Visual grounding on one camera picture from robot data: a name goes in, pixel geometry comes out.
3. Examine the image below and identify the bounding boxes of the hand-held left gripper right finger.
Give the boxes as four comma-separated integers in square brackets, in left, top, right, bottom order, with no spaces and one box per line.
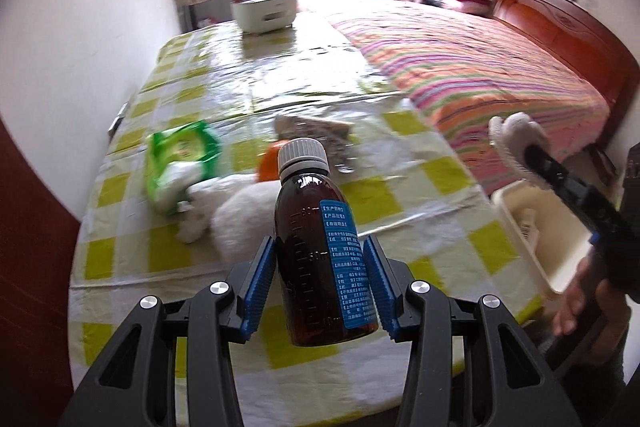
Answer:
[361,234,583,427]

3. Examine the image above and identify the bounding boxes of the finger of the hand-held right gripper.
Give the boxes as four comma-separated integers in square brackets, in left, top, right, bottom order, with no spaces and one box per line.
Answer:
[524,144,626,248]

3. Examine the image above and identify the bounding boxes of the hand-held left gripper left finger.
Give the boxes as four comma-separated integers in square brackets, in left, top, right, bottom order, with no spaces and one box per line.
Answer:
[60,234,278,427]

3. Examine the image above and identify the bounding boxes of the brown medicine bottle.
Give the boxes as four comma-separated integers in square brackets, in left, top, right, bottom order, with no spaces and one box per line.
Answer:
[274,138,381,348]

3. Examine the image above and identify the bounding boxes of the cream plastic trash bin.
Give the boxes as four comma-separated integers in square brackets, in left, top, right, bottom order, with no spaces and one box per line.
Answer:
[490,182,601,300]

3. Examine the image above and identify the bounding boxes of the white tissue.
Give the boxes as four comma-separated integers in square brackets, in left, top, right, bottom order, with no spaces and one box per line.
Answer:
[177,174,286,265]

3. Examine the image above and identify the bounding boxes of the white knitted item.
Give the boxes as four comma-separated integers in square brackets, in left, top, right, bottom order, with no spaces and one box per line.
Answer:
[487,112,551,188]

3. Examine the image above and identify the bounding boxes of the orange round scrap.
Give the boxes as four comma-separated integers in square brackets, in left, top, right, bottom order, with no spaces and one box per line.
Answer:
[256,141,282,182]

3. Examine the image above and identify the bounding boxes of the green wet wipes packet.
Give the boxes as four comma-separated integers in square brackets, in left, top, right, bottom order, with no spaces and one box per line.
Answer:
[144,119,222,215]

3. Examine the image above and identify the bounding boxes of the person's right hand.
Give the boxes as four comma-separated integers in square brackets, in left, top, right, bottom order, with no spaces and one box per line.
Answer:
[550,252,631,365]

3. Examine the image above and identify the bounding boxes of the small white packet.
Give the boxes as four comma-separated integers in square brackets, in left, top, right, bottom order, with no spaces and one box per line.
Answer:
[520,207,542,240]

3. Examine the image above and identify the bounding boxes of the red wooden headboard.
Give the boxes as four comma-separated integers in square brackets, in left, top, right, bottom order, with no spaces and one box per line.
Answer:
[492,0,640,148]

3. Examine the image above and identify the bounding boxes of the bed with striped sheet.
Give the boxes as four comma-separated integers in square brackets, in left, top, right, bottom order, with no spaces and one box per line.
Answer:
[300,0,613,198]

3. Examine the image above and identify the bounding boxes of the crumpled clear plastic wrapper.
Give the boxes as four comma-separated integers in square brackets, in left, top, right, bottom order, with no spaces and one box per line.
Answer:
[274,114,357,175]

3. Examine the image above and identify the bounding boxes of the yellow checked plastic tablecloth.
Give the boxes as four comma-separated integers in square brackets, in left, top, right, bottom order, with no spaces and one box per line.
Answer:
[67,12,546,427]

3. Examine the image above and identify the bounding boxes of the dark red wooden door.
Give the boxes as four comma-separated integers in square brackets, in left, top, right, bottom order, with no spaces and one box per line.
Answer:
[0,109,83,427]

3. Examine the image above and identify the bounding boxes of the small white basket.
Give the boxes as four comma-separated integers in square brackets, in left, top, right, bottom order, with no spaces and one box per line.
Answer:
[230,0,301,35]

